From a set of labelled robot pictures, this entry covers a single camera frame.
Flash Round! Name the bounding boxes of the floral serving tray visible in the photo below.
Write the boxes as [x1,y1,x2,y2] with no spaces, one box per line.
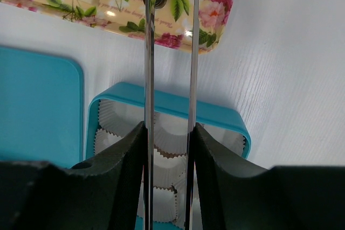
[1,0,233,54]

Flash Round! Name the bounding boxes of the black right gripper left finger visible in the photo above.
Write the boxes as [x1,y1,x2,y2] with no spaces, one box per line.
[1,122,147,229]

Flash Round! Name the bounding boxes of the teal tin lid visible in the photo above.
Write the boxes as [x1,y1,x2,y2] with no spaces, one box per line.
[1,47,84,168]

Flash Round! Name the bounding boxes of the white paper cup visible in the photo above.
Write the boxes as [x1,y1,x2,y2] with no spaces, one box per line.
[154,113,188,155]
[98,99,144,137]
[153,149,186,189]

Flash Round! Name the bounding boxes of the metal tongs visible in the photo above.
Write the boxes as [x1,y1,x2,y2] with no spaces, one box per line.
[143,0,199,229]

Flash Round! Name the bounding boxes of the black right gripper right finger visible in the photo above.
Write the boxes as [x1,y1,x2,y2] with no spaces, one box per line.
[191,124,344,229]

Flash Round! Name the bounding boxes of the teal tin box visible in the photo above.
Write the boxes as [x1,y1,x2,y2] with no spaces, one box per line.
[85,81,252,230]

